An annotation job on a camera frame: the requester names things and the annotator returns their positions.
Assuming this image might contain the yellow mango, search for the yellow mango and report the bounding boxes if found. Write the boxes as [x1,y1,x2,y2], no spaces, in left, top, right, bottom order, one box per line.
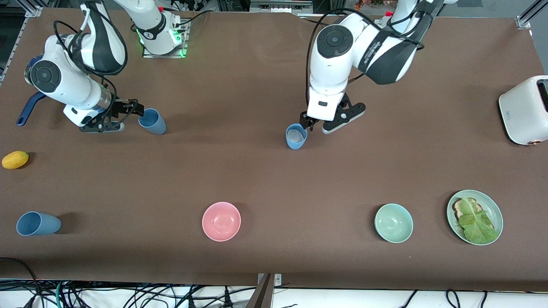
[2,151,30,170]

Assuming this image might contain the pale green bowl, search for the pale green bowl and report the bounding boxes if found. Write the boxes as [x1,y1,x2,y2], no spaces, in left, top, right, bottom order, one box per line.
[374,203,414,244]

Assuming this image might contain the pale green plate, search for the pale green plate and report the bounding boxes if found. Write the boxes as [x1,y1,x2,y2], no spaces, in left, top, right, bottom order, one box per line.
[447,190,504,246]

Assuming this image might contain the dark angled bar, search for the dark angled bar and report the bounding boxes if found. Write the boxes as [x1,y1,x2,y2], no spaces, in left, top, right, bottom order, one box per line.
[245,274,274,308]

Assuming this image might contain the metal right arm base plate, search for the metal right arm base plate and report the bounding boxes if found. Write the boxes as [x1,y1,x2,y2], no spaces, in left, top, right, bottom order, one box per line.
[142,19,189,59]

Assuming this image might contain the blue cup with white inside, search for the blue cup with white inside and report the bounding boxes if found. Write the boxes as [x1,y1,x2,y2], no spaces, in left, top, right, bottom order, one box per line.
[286,123,308,150]

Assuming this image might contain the pink bowl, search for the pink bowl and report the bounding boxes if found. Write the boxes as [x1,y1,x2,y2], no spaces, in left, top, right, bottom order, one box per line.
[202,201,241,242]

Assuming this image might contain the brown table cover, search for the brown table cover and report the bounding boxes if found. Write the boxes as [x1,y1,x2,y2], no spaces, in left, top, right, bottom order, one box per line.
[0,8,548,292]

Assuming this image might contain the silver metal bracket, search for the silver metal bracket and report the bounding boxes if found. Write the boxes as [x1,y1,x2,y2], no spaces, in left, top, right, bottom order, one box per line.
[257,273,283,288]

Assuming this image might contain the glass saucepan lid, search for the glass saucepan lid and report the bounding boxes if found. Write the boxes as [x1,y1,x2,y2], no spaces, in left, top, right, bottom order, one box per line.
[25,54,43,86]

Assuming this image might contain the white toaster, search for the white toaster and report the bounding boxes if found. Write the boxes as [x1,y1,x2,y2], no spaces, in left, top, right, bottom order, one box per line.
[498,75,548,146]

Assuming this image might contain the green lettuce leaf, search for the green lettuce leaf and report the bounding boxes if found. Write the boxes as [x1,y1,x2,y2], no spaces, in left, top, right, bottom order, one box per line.
[457,198,499,244]

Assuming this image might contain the aluminium frame profile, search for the aluminium frame profile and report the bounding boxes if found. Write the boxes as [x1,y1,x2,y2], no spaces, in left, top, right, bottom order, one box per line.
[250,0,314,14]
[24,0,43,18]
[516,0,548,30]

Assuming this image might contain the dark blue saucepan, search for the dark blue saucepan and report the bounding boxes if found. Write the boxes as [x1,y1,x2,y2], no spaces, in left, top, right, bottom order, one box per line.
[16,92,47,127]

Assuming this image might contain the black right base cable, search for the black right base cable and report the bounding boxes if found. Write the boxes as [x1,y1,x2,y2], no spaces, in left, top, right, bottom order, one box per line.
[173,9,212,30]

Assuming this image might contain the tangled black floor cables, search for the tangled black floor cables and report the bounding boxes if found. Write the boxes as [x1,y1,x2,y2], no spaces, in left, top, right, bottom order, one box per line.
[64,280,257,308]

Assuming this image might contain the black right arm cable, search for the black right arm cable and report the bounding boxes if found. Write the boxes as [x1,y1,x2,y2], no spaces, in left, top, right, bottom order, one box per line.
[54,2,129,124]

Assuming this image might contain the blue plastic cup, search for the blue plastic cup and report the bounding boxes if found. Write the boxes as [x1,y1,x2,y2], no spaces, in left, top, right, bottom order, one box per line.
[16,211,62,237]
[138,108,167,136]

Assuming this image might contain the toast slice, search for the toast slice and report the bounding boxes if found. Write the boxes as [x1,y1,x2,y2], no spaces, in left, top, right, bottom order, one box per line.
[453,198,484,221]

